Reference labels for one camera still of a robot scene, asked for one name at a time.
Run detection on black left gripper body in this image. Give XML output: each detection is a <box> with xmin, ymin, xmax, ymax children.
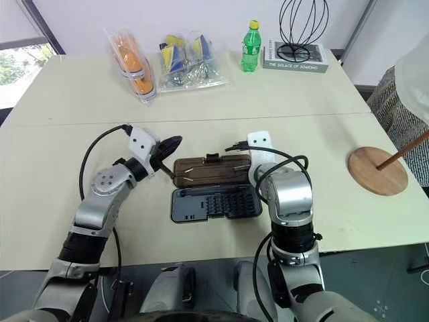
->
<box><xmin>149</xmin><ymin>143</ymin><xmax>168</xmax><ymax>170</ymax></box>

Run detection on open screwdriver bit case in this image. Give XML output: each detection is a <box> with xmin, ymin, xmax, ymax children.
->
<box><xmin>170</xmin><ymin>152</ymin><xmax>263</xmax><ymax>223</ymax></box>

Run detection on clear bag blue yellow items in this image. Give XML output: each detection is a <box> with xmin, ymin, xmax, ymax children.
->
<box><xmin>156</xmin><ymin>30</ymin><xmax>231</xmax><ymax>94</ymax></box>

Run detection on clear bag of orange items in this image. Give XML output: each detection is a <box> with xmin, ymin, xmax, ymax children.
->
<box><xmin>103</xmin><ymin>27</ymin><xmax>158</xmax><ymax>107</ymax></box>

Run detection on silver left robot thigh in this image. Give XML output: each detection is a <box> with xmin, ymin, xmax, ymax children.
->
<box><xmin>139</xmin><ymin>262</ymin><xmax>198</xmax><ymax>315</ymax></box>

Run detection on silver robot thigh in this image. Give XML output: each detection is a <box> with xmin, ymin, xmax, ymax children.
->
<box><xmin>139</xmin><ymin>262</ymin><xmax>198</xmax><ymax>315</ymax></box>
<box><xmin>233</xmin><ymin>260</ymin><xmax>280</xmax><ymax>321</ymax></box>

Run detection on silver right robot thigh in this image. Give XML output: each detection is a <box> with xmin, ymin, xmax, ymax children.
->
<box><xmin>233</xmin><ymin>260</ymin><xmax>280</xmax><ymax>321</ymax></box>

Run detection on green soda bottle yellow cap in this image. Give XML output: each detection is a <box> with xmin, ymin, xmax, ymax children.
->
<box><xmin>240</xmin><ymin>19</ymin><xmax>261</xmax><ymax>74</ymax></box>

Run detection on grey hardcover book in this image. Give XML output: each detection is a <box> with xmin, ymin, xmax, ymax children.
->
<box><xmin>262</xmin><ymin>39</ymin><xmax>330</xmax><ymax>74</ymax></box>

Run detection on round wooden base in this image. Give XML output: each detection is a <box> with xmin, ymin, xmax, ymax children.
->
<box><xmin>347</xmin><ymin>146</ymin><xmax>410</xmax><ymax>195</ymax></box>

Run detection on speckled black white fabric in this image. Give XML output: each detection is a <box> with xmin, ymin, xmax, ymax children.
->
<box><xmin>366</xmin><ymin>65</ymin><xmax>429</xmax><ymax>189</ymax></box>

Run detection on wooden rod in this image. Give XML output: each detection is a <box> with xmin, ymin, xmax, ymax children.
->
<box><xmin>375</xmin><ymin>128</ymin><xmax>429</xmax><ymax>170</ymax></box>

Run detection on white translucent cover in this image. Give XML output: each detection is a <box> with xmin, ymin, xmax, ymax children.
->
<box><xmin>393</xmin><ymin>37</ymin><xmax>429</xmax><ymax>127</ymax></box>

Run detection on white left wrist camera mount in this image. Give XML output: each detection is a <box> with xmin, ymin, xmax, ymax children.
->
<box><xmin>128</xmin><ymin>126</ymin><xmax>161</xmax><ymax>176</ymax></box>

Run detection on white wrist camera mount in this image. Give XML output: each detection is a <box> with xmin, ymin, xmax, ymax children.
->
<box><xmin>247</xmin><ymin>129</ymin><xmax>280</xmax><ymax>166</ymax></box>
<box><xmin>128</xmin><ymin>126</ymin><xmax>161</xmax><ymax>176</ymax></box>

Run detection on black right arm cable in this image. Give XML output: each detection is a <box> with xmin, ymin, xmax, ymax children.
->
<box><xmin>223</xmin><ymin>141</ymin><xmax>310</xmax><ymax>203</ymax></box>

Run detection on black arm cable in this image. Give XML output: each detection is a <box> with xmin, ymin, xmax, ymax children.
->
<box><xmin>223</xmin><ymin>141</ymin><xmax>310</xmax><ymax>203</ymax></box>
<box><xmin>78</xmin><ymin>124</ymin><xmax>133</xmax><ymax>286</ymax></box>

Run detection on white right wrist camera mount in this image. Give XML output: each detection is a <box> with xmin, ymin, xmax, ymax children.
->
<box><xmin>247</xmin><ymin>129</ymin><xmax>280</xmax><ymax>166</ymax></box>

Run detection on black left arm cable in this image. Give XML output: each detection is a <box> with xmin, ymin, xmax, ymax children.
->
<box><xmin>78</xmin><ymin>124</ymin><xmax>133</xmax><ymax>286</ymax></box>

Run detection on black wire sculpture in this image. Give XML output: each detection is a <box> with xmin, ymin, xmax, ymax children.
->
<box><xmin>275</xmin><ymin>0</ymin><xmax>331</xmax><ymax>64</ymax></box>

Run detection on dark window frame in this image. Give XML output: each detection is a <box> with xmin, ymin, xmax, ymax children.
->
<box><xmin>0</xmin><ymin>0</ymin><xmax>66</xmax><ymax>56</ymax></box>

